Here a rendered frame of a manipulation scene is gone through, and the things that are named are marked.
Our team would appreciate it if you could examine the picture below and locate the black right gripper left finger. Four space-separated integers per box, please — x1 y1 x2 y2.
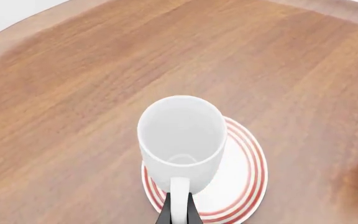
155 192 172 224

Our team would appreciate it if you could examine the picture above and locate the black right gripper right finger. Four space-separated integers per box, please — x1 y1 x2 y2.
186 192 202 224

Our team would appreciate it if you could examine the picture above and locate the white mug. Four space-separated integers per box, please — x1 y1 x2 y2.
137 95 228 224

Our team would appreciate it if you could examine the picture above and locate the white plate with red rings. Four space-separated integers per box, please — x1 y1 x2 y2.
140 116 269 224

